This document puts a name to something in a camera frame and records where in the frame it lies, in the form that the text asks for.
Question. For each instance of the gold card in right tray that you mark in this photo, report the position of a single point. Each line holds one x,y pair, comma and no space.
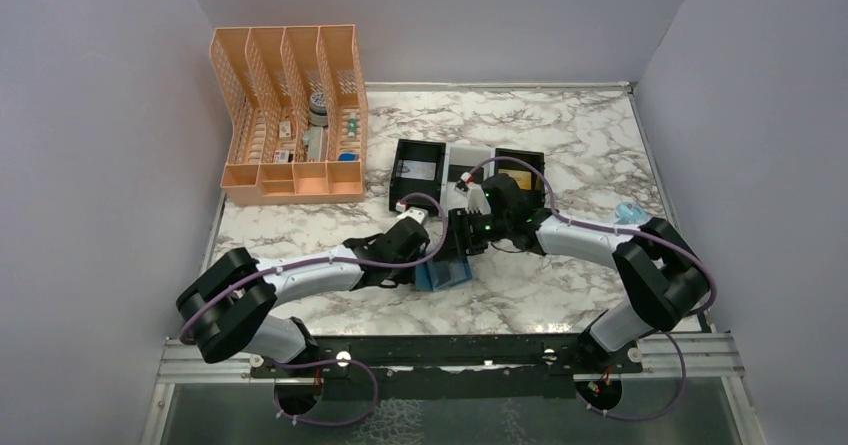
524,179

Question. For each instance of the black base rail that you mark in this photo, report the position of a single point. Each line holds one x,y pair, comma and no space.
332,358

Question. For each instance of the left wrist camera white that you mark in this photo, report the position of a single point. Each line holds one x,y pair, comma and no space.
406,211

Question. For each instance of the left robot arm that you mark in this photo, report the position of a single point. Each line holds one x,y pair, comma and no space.
227,309

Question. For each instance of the white middle card tray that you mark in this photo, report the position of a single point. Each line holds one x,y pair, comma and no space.
458,159

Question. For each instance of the blue card holder wallet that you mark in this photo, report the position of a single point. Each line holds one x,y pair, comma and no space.
435,276

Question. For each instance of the round tin in organizer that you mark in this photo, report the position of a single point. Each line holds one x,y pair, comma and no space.
317,108

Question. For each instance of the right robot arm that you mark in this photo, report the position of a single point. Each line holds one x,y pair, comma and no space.
661,279

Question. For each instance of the orange plastic desk organizer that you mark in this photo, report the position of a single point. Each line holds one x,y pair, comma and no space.
266,75

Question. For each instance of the black left card tray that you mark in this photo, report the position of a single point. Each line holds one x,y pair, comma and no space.
418,150

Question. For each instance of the silver card in left tray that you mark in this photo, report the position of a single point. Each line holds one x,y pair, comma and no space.
418,170

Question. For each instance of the white red labelled box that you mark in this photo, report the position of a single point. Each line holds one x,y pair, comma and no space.
282,156

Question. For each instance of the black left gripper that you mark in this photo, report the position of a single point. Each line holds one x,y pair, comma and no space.
404,278

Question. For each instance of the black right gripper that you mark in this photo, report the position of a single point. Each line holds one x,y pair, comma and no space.
457,245

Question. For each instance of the green white small bottle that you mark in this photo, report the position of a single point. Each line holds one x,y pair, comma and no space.
352,126

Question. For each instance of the light blue tape dispenser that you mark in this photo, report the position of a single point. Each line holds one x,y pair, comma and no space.
630,213

